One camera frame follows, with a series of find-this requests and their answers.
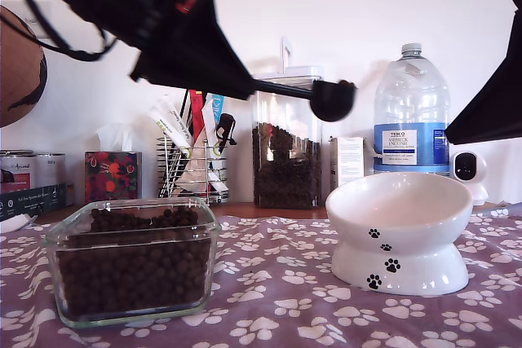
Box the square glass food container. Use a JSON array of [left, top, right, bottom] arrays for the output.
[[42, 196, 223, 329]]

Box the purple paw print cloth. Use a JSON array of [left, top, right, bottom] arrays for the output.
[[0, 203, 522, 348]]

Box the brown cat food kibble pile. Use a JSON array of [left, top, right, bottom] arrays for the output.
[[55, 207, 210, 319], [251, 121, 322, 209]]

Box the brown round globe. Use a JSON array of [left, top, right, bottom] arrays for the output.
[[0, 5, 48, 129]]

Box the thin black stick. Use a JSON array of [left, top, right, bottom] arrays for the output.
[[179, 89, 192, 121]]

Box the floral tissue box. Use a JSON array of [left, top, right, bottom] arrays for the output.
[[84, 151, 143, 204]]

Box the chrome wire basket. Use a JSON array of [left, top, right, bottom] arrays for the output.
[[156, 135, 230, 205]]

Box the white sachet green print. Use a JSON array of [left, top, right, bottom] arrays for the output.
[[147, 105, 192, 161]]

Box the black plastic measuring scoop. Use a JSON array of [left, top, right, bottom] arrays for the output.
[[254, 78, 360, 123]]

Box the white tin red label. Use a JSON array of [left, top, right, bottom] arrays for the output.
[[0, 149, 37, 195]]

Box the black plastic clip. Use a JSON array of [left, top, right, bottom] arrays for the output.
[[215, 113, 238, 153]]

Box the white paper sachet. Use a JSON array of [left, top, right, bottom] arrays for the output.
[[157, 95, 192, 139]]

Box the small white round camera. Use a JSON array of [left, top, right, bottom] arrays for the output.
[[448, 150, 489, 207]]

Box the tall clear jar white lid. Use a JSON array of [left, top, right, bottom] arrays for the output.
[[249, 37, 326, 210]]

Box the white wall switch plate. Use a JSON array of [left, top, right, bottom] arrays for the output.
[[22, 0, 53, 40]]

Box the white paw print cat bowl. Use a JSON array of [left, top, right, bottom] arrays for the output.
[[325, 171, 475, 297]]

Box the red sachet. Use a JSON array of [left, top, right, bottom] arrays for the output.
[[188, 90, 208, 143]]

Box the blue sachet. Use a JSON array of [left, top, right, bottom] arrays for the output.
[[210, 95, 228, 119]]

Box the long white sachet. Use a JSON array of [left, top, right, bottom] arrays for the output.
[[201, 99, 230, 195]]

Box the white tissue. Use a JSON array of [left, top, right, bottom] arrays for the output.
[[94, 122, 134, 153]]

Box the small white cardboard box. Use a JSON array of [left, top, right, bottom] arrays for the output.
[[328, 136, 365, 191]]

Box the large clear water bottle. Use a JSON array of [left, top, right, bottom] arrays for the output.
[[372, 42, 452, 178]]

